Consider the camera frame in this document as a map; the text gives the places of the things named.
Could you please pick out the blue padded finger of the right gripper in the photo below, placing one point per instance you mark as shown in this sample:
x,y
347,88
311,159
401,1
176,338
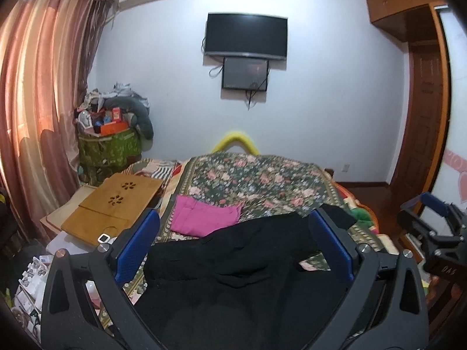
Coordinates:
x,y
415,225

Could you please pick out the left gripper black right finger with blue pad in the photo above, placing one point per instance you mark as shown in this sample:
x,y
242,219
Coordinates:
x,y
384,306

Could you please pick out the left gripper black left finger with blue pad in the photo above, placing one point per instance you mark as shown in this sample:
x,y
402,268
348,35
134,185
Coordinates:
x,y
68,319

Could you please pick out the black pants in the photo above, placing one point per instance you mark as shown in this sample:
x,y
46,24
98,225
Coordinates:
x,y
241,287

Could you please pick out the small white smartwatch device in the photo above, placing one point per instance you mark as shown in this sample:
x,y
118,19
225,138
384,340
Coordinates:
x,y
104,238

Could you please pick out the brown wooden door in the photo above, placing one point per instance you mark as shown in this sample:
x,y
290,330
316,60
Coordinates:
x,y
423,125

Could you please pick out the wooden lap desk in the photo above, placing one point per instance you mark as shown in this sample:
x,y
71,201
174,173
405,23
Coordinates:
x,y
113,207

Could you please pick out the folded pink pants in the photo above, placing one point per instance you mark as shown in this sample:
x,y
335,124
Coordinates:
x,y
199,219

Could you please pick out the green fabric storage bag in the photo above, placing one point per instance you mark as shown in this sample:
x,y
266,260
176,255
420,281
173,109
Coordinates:
x,y
101,157

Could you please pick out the striped blanket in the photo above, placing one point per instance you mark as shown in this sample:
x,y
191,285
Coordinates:
x,y
155,169

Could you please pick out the floral bedspread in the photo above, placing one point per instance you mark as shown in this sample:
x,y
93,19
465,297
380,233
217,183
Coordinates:
x,y
265,185

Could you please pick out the orange box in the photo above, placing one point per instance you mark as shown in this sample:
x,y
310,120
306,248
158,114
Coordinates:
x,y
113,127

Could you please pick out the grey plush pillow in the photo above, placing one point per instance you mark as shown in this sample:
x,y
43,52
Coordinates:
x,y
134,106

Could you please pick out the wooden overhead cabinet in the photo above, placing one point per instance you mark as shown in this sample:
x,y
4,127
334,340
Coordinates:
x,y
406,20

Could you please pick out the yellow bed footboard arch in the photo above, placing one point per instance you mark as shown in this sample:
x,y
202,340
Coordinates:
x,y
236,138

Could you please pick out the pink satin curtain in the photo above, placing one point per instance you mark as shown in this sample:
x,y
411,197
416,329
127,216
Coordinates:
x,y
47,52

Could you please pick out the small black wall monitor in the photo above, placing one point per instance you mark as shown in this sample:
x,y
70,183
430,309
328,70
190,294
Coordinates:
x,y
247,74

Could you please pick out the black wall television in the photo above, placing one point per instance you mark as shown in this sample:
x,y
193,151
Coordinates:
x,y
246,35

